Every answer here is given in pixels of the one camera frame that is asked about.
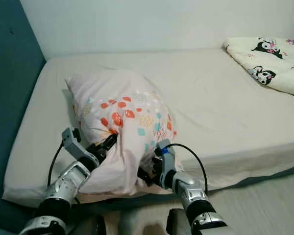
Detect pink patterned pillow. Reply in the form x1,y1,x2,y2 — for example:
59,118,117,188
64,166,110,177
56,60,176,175
66,69,177,196

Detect cream cartoon print blanket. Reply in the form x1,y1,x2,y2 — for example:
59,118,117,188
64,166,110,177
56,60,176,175
223,37,294,98

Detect robot right leg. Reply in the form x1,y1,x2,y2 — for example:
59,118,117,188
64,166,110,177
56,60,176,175
166,208,197,235

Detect robot leg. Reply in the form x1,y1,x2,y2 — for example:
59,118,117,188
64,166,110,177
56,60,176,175
166,208,197,235
79,215,107,235

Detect robot left leg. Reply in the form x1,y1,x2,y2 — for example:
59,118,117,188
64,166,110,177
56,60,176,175
79,215,107,235

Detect white mattress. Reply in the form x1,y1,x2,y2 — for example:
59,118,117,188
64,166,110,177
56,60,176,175
2,47,294,209

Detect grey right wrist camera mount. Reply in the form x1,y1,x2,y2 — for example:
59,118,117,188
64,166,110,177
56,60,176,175
154,139,177,189

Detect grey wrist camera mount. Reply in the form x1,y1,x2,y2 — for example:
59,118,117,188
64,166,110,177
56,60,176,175
154,139,177,189
61,127,99,169

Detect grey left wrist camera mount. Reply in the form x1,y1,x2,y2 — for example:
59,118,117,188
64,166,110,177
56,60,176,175
61,127,99,169

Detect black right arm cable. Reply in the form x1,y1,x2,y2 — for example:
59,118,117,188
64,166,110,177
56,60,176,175
167,143,209,194

